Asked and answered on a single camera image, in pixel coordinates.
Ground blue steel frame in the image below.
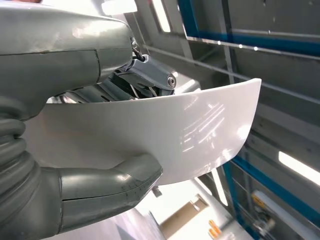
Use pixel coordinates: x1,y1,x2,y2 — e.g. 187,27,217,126
177,0,320,240

